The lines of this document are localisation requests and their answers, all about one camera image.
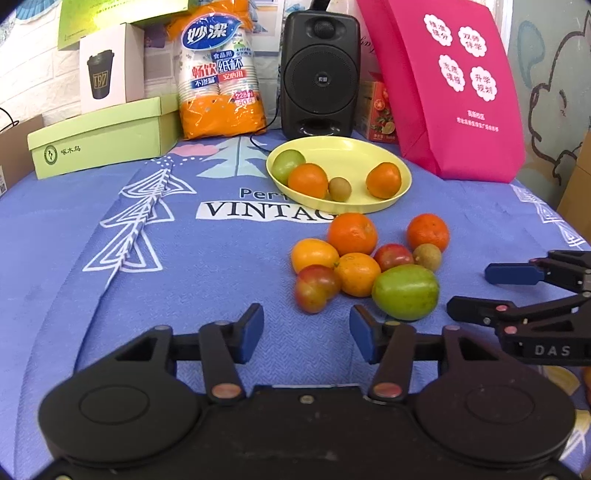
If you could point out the green shoe box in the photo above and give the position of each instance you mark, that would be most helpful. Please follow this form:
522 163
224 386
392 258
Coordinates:
101 138

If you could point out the yellow orange mandarin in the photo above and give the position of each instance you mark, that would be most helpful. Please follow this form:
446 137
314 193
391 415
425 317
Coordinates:
313 254
358 276

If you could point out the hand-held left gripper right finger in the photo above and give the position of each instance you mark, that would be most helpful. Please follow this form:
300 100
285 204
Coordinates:
363 333

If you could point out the red apple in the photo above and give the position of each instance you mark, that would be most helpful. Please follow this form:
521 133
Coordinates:
392 256

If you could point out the orange paper cup pack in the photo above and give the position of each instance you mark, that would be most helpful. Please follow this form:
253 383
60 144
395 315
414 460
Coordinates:
217 69

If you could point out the red fruit print box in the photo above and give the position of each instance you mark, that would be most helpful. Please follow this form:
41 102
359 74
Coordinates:
381 113

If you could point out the brown kiwi fruit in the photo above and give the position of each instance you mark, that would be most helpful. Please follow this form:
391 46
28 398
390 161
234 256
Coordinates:
340 189
428 256

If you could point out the yellow plate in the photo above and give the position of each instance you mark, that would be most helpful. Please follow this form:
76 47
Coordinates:
351 154

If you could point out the green flat box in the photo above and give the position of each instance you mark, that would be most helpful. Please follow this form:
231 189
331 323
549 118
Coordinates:
120 14

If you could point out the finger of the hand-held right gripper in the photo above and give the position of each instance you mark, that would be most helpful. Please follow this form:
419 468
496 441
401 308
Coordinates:
471 308
512 273

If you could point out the pink fabric bag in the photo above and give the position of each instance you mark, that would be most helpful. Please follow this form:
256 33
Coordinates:
443 115

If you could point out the brown cardboard box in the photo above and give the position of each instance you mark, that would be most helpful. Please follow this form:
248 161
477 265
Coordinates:
16 147

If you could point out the red and green plum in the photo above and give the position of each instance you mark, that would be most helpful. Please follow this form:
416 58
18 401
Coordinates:
316 288

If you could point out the black speaker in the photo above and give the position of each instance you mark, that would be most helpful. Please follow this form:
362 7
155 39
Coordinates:
320 78

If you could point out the large green mango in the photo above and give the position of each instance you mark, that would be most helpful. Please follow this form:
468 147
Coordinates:
405 292

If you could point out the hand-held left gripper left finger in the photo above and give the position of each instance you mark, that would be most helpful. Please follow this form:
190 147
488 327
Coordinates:
250 333

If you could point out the white cup box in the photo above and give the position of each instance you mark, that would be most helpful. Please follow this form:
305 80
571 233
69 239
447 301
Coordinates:
108 69

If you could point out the small round green fruit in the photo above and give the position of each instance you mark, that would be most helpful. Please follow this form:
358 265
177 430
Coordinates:
284 164

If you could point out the blue printed tablecloth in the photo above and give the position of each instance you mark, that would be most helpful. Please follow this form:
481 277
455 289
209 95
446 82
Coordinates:
184 277

